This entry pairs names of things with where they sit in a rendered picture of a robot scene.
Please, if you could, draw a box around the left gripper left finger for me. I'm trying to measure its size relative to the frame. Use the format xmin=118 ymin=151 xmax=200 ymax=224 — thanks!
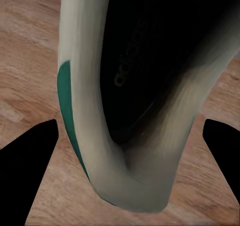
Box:
xmin=0 ymin=119 xmax=59 ymax=226

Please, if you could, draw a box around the gym shoe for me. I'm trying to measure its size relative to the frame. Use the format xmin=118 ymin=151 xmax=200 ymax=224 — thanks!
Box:
xmin=57 ymin=0 xmax=240 ymax=213

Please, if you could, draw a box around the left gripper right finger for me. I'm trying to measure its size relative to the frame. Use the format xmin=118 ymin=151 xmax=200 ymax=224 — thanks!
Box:
xmin=202 ymin=119 xmax=240 ymax=204

